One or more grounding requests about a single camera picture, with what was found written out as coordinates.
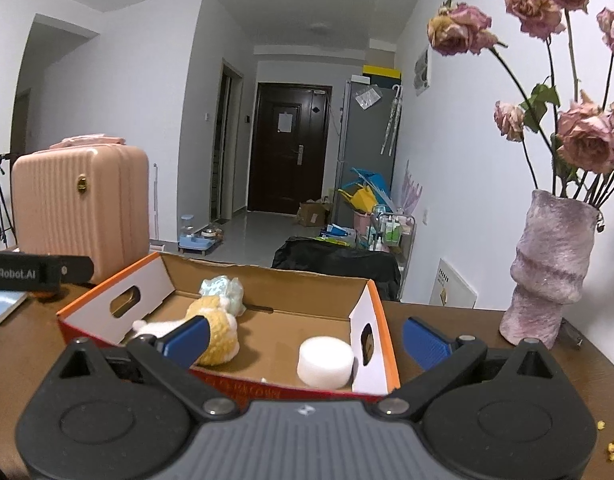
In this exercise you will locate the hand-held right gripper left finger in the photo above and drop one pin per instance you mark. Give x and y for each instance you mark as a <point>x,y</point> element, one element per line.
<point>189,340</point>

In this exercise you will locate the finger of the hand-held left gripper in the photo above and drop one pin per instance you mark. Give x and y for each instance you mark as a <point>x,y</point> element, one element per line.
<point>77,270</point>

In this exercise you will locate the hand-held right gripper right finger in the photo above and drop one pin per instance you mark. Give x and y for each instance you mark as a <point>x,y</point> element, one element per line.
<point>424,342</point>

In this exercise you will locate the yellow and white plush toy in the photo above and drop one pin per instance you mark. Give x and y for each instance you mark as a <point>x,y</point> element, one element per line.
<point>219,340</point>

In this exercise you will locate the orange cardboard box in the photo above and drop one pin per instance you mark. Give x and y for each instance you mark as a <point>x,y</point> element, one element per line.
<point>277,330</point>

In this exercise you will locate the white round sponge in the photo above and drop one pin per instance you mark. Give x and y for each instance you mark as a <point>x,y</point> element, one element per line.
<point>324,362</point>

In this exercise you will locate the blue tissue pack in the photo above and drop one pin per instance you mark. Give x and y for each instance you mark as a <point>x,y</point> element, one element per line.
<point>4,307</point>

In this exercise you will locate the pink ribbed suitcase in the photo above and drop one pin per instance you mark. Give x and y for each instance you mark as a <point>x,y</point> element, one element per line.
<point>77,210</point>

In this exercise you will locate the white flat board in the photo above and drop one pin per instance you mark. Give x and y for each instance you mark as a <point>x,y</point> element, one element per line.
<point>452,285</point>

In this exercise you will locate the blue pet feeder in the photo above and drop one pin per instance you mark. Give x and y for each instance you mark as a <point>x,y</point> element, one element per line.
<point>199,240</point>

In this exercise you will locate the trolley with bottles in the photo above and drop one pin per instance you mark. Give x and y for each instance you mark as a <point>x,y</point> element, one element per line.
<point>394,232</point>

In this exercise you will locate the black bag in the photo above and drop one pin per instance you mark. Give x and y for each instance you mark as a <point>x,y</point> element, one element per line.
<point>337,260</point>

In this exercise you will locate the pink bucket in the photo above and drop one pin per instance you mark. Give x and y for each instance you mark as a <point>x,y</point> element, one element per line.
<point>363,221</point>

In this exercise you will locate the purple textured vase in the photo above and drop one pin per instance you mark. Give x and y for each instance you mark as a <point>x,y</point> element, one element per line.
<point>552,265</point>

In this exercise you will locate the yellow bag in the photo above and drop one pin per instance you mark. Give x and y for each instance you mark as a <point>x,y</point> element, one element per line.
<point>359,199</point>

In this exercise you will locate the brown cardboard box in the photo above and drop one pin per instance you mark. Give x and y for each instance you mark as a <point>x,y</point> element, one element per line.
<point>312,215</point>

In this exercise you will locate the grey refrigerator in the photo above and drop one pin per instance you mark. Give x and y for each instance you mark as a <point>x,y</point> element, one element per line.
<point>362,160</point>

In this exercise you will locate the dark brown door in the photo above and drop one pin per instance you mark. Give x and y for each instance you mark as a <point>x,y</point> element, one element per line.
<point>287,160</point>

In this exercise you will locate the hanging folded umbrella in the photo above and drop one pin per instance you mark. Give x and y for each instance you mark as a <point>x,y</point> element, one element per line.
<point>392,120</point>

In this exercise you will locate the clear plastic bag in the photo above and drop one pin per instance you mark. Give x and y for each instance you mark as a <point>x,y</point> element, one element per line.
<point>368,96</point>

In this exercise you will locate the bunch of dried pink roses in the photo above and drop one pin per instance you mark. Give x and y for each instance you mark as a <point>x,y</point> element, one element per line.
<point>587,135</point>

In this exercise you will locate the yellow box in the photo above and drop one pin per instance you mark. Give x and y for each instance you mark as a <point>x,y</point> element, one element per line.
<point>382,72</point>

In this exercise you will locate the blue folding frame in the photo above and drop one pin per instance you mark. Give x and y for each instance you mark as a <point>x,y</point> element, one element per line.
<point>374,180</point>

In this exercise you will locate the white wall panel box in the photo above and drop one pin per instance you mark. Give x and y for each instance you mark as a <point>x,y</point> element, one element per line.
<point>423,71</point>

